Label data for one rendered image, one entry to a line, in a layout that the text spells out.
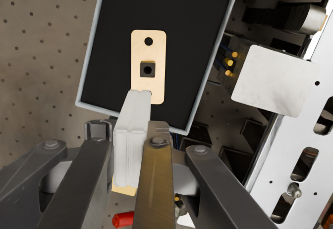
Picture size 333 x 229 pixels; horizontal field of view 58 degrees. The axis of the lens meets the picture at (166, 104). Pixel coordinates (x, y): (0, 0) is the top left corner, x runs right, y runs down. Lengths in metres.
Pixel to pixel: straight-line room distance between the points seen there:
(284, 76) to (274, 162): 0.23
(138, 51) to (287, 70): 0.20
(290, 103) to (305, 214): 0.31
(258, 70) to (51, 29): 0.58
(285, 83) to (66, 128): 0.65
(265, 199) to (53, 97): 0.60
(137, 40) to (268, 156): 0.36
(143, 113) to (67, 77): 0.71
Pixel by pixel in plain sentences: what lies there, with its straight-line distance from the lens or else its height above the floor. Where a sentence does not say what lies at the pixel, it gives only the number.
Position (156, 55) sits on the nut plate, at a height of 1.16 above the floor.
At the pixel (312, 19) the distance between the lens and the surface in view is 0.43.
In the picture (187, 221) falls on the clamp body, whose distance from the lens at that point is 0.57.
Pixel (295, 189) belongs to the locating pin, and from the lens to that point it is 0.63.
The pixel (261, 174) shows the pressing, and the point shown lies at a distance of 0.61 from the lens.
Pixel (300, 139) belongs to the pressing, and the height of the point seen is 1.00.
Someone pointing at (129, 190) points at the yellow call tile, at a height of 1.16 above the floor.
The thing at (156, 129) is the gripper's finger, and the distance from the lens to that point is 0.16.
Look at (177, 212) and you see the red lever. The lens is 0.54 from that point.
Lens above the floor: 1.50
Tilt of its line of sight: 72 degrees down
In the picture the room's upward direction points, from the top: 178 degrees clockwise
